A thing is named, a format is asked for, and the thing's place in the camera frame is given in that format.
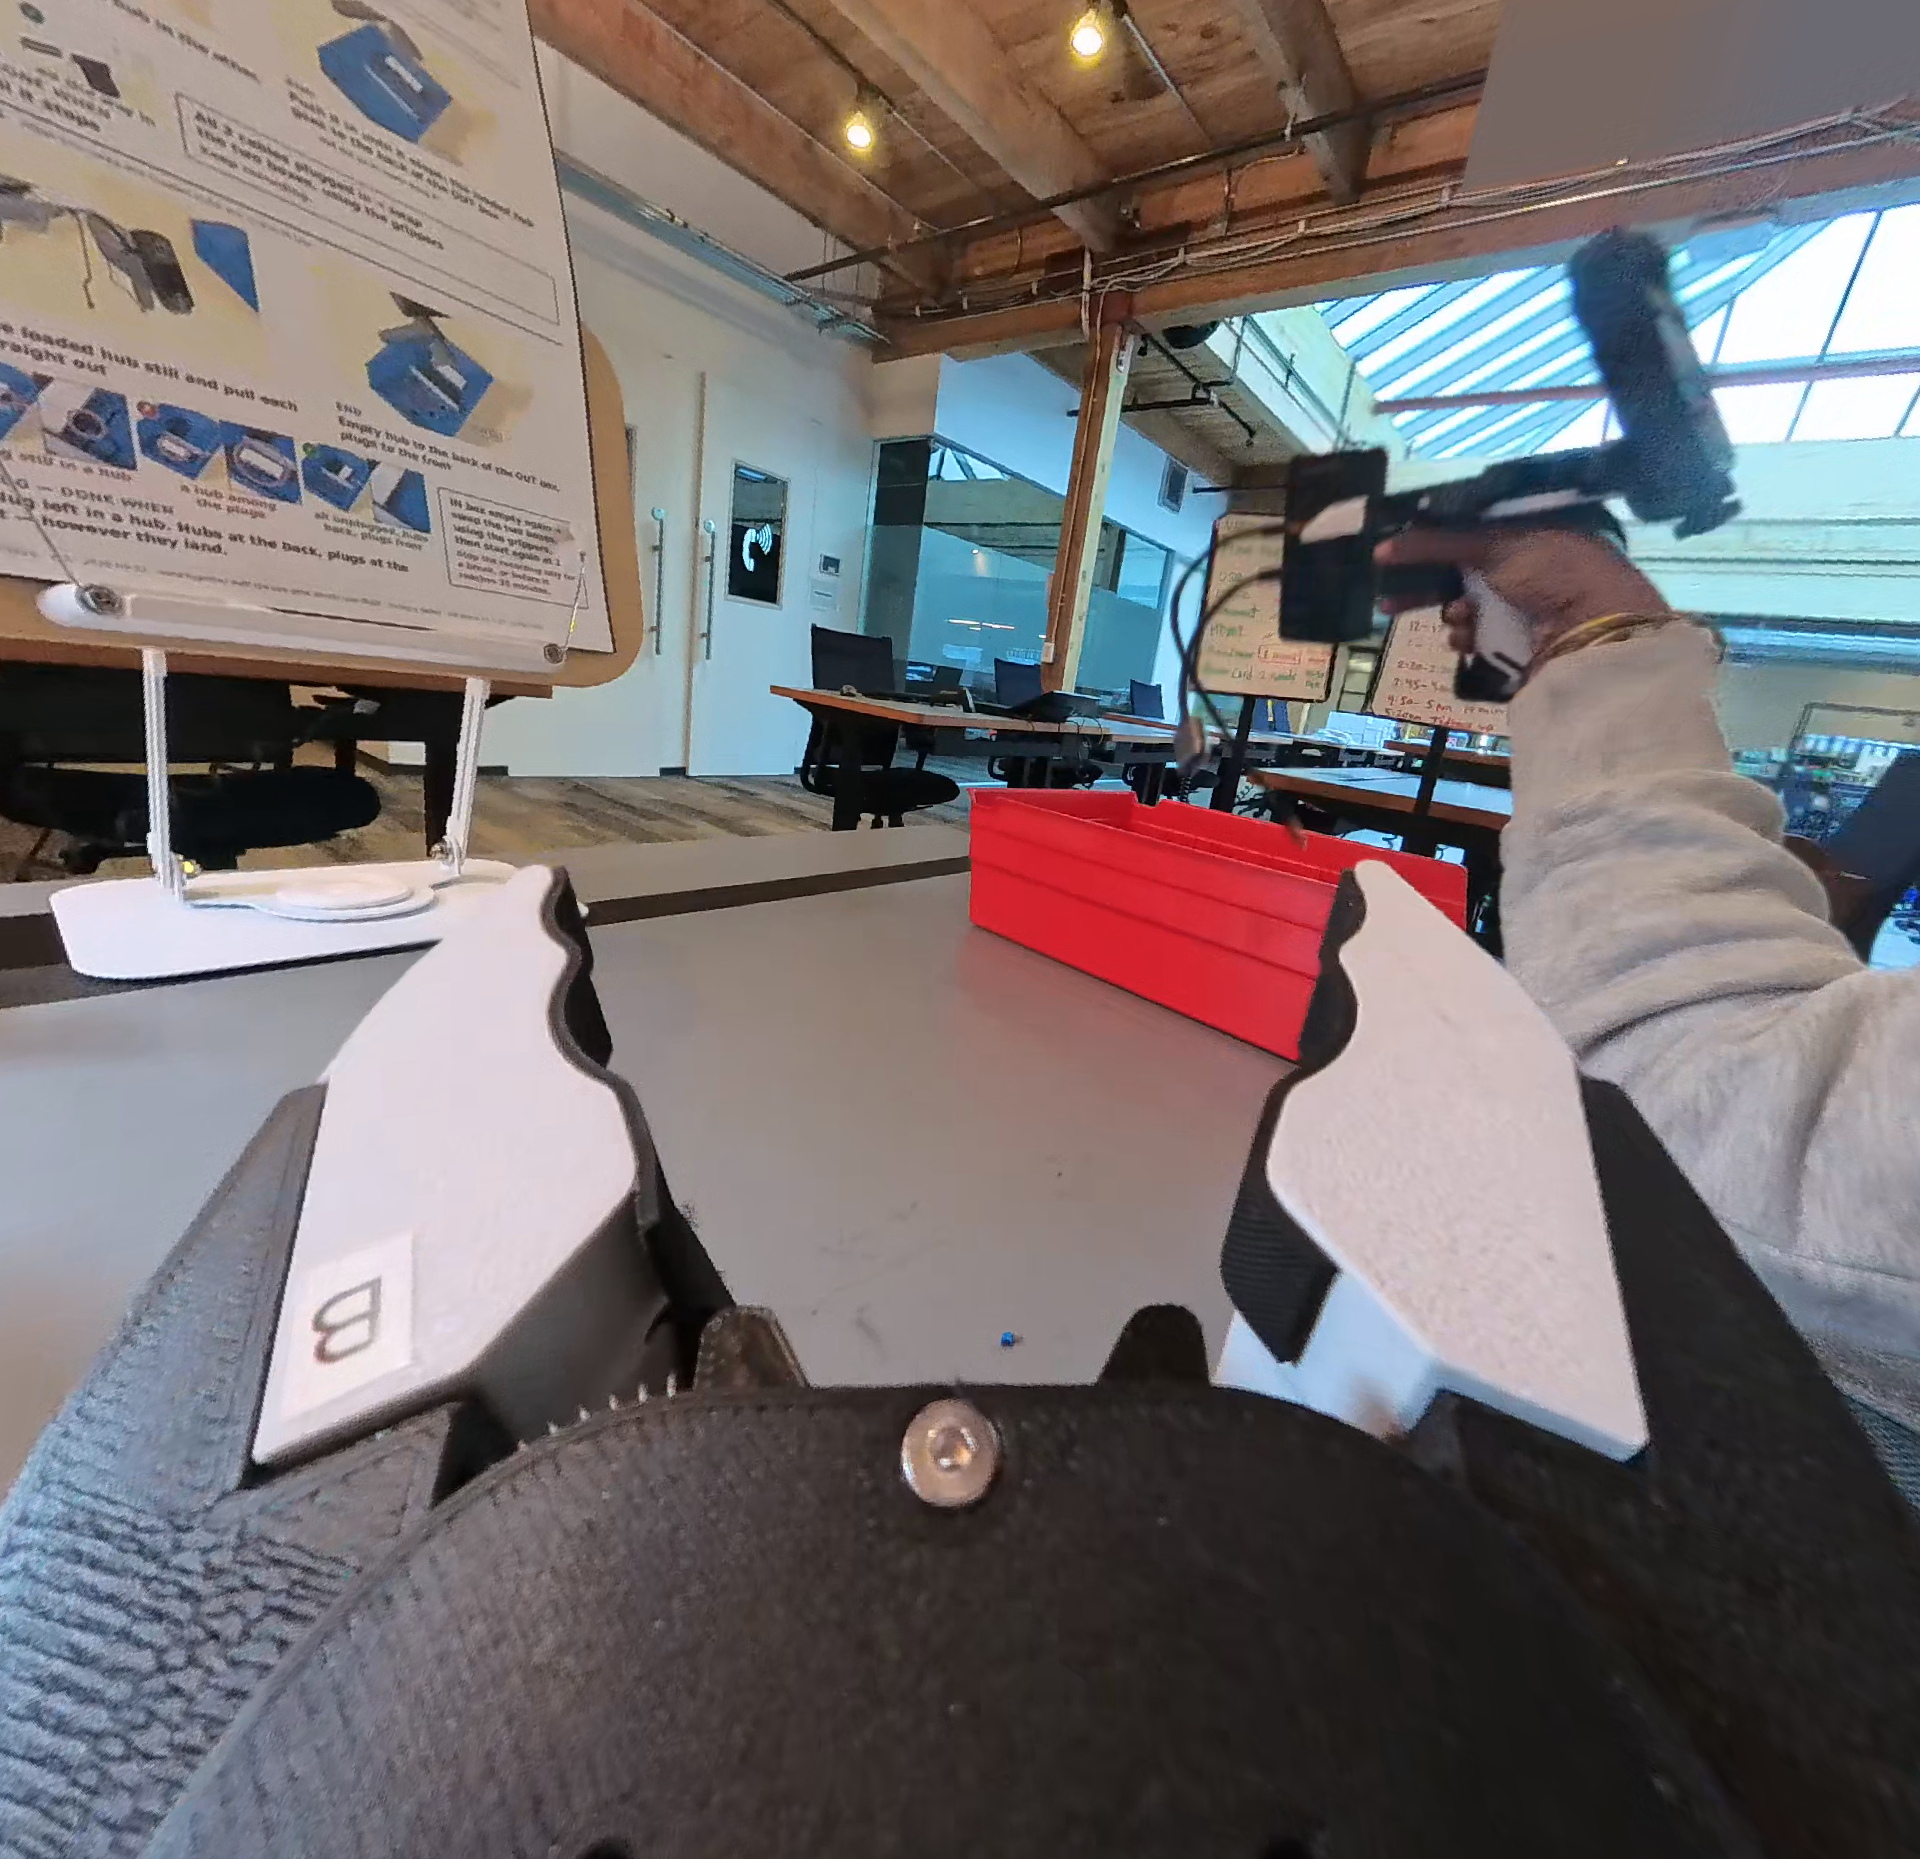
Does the wooden clipboard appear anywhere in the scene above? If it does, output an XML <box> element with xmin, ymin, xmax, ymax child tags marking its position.
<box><xmin>0</xmin><ymin>322</ymin><xmax>646</xmax><ymax>704</ymax></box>

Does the wooden office desk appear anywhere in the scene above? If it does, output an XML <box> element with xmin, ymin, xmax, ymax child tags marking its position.
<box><xmin>769</xmin><ymin>683</ymin><xmax>1187</xmax><ymax>833</ymax></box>
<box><xmin>1246</xmin><ymin>762</ymin><xmax>1517</xmax><ymax>857</ymax></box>

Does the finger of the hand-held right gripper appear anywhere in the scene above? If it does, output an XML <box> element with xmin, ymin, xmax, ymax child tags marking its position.
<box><xmin>1372</xmin><ymin>449</ymin><xmax>1628</xmax><ymax>544</ymax></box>

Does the whiteboard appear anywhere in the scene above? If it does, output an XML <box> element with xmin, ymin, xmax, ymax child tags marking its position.
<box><xmin>1367</xmin><ymin>609</ymin><xmax>1514</xmax><ymax>739</ymax></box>
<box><xmin>1200</xmin><ymin>514</ymin><xmax>1341</xmax><ymax>707</ymax></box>

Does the gold bracelet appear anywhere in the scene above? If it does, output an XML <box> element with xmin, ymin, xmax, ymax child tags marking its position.
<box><xmin>1526</xmin><ymin>614</ymin><xmax>1728</xmax><ymax>679</ymax></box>

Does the black office chair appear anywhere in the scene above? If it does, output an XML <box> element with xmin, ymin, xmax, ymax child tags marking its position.
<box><xmin>795</xmin><ymin>625</ymin><xmax>964</xmax><ymax>836</ymax></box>
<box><xmin>0</xmin><ymin>660</ymin><xmax>388</xmax><ymax>878</ymax></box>

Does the black hub cable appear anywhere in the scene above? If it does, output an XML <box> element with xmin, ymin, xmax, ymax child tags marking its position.
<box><xmin>1168</xmin><ymin>540</ymin><xmax>1310</xmax><ymax>847</ymax></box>

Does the white door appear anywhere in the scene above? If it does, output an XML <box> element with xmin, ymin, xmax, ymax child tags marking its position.
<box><xmin>688</xmin><ymin>375</ymin><xmax>842</xmax><ymax>779</ymax></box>

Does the white document stand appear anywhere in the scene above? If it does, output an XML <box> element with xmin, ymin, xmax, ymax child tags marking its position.
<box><xmin>33</xmin><ymin>583</ymin><xmax>575</xmax><ymax>982</ymax></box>

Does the red plastic bin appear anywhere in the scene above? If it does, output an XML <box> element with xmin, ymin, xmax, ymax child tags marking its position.
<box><xmin>967</xmin><ymin>783</ymin><xmax>1472</xmax><ymax>1067</ymax></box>

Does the person's right hand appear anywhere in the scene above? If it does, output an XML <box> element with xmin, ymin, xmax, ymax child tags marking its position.
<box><xmin>1378</xmin><ymin>530</ymin><xmax>1674</xmax><ymax>683</ymax></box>

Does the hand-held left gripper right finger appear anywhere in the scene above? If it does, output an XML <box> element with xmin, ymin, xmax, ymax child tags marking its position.
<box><xmin>1215</xmin><ymin>860</ymin><xmax>1652</xmax><ymax>1462</ymax></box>

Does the black phone sign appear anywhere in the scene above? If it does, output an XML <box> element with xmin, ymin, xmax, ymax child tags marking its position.
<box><xmin>725</xmin><ymin>459</ymin><xmax>791</xmax><ymax>610</ymax></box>

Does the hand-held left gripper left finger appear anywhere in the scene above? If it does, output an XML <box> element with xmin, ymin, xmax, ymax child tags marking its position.
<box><xmin>250</xmin><ymin>864</ymin><xmax>736</xmax><ymax>1467</ymax></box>

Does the grey flat panel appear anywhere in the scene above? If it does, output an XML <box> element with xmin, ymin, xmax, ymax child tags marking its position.
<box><xmin>1463</xmin><ymin>0</ymin><xmax>1920</xmax><ymax>198</ymax></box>

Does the printed instruction sheet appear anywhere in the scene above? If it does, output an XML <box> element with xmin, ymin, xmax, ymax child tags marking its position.
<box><xmin>0</xmin><ymin>0</ymin><xmax>618</xmax><ymax>657</ymax></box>

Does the wooden post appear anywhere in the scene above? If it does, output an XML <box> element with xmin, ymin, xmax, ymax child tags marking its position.
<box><xmin>1040</xmin><ymin>297</ymin><xmax>1138</xmax><ymax>690</ymax></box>

